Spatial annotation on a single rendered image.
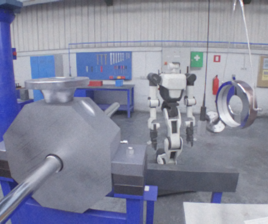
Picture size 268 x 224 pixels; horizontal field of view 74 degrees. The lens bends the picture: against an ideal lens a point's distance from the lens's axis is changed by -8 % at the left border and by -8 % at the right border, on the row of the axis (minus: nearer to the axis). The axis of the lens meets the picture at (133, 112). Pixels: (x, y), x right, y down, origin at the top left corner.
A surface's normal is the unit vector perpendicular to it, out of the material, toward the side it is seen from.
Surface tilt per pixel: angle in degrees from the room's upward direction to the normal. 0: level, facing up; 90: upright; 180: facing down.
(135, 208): 90
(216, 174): 90
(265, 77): 90
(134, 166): 90
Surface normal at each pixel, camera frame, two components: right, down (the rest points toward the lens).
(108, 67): -0.17, 0.24
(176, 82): 0.18, 0.24
